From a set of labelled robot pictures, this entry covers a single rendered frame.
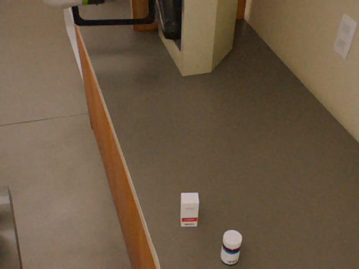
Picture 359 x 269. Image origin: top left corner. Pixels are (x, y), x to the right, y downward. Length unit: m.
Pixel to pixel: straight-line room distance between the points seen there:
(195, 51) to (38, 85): 1.96
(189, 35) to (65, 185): 1.31
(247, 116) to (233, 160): 0.22
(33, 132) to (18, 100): 0.37
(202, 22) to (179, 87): 0.22
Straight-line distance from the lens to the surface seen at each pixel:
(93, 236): 2.29
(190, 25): 1.54
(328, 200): 1.23
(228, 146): 1.32
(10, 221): 1.16
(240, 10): 2.04
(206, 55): 1.61
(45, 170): 2.67
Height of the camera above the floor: 1.79
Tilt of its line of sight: 44 degrees down
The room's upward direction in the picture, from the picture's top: 4 degrees clockwise
